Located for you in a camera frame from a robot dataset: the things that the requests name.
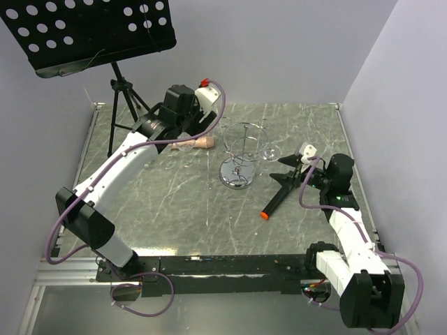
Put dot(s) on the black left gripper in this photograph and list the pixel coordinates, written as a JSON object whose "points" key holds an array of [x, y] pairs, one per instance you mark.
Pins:
{"points": [[198, 127]]}

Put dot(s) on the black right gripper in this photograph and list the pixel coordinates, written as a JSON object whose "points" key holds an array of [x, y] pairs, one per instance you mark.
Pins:
{"points": [[285, 179]]}

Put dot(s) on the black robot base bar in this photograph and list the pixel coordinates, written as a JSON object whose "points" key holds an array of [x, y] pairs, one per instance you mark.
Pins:
{"points": [[212, 274]]}

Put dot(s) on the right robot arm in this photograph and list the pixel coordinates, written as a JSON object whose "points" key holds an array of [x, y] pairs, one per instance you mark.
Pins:
{"points": [[370, 295]]}

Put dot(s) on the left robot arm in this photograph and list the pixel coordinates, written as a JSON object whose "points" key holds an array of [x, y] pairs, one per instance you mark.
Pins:
{"points": [[184, 114]]}

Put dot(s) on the chrome wine glass rack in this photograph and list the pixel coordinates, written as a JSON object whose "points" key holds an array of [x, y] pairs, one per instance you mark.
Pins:
{"points": [[244, 143]]}

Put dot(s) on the black microphone orange end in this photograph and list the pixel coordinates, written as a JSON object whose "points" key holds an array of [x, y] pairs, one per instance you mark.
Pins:
{"points": [[287, 183]]}

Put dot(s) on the black music stand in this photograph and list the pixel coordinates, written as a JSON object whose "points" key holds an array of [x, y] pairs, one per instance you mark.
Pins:
{"points": [[47, 47]]}

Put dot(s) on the aluminium frame rail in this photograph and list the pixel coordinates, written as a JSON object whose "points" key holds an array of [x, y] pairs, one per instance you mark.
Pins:
{"points": [[260, 234]]}

